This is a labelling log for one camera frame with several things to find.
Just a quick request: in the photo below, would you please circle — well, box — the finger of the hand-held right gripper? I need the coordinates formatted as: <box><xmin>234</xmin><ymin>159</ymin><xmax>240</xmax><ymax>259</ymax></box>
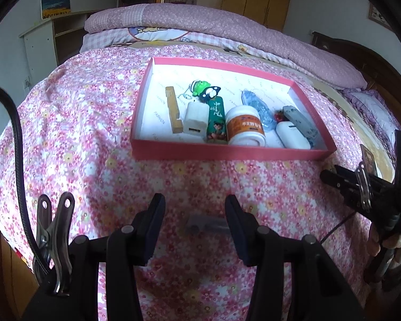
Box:
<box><xmin>320</xmin><ymin>170</ymin><xmax>356</xmax><ymax>197</ymax></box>
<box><xmin>334</xmin><ymin>165</ymin><xmax>360</xmax><ymax>178</ymax></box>

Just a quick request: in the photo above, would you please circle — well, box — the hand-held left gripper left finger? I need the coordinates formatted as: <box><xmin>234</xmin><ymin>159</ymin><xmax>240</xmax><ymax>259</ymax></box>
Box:
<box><xmin>22</xmin><ymin>193</ymin><xmax>166</xmax><ymax>321</ymax></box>

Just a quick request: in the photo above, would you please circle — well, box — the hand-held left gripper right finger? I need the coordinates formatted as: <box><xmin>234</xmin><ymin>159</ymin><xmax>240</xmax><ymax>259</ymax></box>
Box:
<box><xmin>225</xmin><ymin>194</ymin><xmax>365</xmax><ymax>321</ymax></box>

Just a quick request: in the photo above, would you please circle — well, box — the white earbuds case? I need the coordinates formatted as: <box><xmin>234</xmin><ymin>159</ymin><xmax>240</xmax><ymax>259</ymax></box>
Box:
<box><xmin>276</xmin><ymin>120</ymin><xmax>311</xmax><ymax>150</ymax></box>

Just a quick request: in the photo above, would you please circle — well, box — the pink shallow cardboard box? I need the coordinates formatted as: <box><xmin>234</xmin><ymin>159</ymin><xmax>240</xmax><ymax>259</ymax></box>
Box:
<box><xmin>130</xmin><ymin>57</ymin><xmax>337</xmax><ymax>162</ymax></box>

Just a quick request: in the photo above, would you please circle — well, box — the white plastic bottle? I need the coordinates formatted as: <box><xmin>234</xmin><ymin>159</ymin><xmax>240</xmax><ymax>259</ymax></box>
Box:
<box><xmin>225</xmin><ymin>105</ymin><xmax>266</xmax><ymax>147</ymax></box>

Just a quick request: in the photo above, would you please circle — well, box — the blue correction tape dispenser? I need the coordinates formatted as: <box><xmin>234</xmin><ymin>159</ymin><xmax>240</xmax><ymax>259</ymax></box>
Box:
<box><xmin>241</xmin><ymin>89</ymin><xmax>277</xmax><ymax>132</ymax></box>

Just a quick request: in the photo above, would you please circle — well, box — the green lighter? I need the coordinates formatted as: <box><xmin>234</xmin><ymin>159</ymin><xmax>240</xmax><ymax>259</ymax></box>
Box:
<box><xmin>205</xmin><ymin>95</ymin><xmax>228</xmax><ymax>145</ymax></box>

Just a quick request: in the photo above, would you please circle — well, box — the wooden block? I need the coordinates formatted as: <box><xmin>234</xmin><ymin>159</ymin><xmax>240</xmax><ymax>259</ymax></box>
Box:
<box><xmin>165</xmin><ymin>86</ymin><xmax>183</xmax><ymax>134</ymax></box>

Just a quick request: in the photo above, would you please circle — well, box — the white charger plug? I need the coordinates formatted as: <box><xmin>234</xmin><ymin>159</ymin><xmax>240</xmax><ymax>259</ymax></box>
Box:
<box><xmin>183</xmin><ymin>101</ymin><xmax>208</xmax><ymax>137</ymax></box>

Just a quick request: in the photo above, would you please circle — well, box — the green frog keychain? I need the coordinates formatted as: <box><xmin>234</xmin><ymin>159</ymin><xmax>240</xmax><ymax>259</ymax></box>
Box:
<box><xmin>177</xmin><ymin>80</ymin><xmax>221</xmax><ymax>105</ymax></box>

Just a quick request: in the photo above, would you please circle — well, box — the purple frilled pillow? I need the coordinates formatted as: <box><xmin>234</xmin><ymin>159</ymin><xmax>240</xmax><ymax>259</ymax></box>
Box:
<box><xmin>342</xmin><ymin>87</ymin><xmax>401</xmax><ymax>148</ymax></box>

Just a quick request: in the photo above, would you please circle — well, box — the dark wooden headboard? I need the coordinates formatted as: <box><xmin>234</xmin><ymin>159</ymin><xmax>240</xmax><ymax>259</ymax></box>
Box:
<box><xmin>311</xmin><ymin>32</ymin><xmax>401</xmax><ymax>124</ymax></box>

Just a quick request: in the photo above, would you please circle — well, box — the pink folded quilt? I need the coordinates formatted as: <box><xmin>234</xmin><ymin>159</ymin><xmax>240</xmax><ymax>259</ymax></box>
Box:
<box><xmin>83</xmin><ymin>3</ymin><xmax>368</xmax><ymax>89</ymax></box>

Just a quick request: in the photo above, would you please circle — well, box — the white wooden shelf unit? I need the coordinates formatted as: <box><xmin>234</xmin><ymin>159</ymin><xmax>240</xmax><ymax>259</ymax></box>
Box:
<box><xmin>19</xmin><ymin>9</ymin><xmax>99</xmax><ymax>74</ymax></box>

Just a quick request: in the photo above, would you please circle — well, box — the landscape painting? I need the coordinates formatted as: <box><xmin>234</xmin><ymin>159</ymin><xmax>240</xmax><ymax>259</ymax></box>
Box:
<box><xmin>40</xmin><ymin>0</ymin><xmax>71</xmax><ymax>20</ymax></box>

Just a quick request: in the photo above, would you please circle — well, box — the thick black cable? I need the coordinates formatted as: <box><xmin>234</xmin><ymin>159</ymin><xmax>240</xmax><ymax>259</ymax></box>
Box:
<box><xmin>0</xmin><ymin>82</ymin><xmax>51</xmax><ymax>275</ymax></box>

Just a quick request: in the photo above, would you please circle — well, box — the framed wall picture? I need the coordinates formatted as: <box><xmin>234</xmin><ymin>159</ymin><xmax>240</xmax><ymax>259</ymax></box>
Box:
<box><xmin>368</xmin><ymin>3</ymin><xmax>393</xmax><ymax>28</ymax></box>

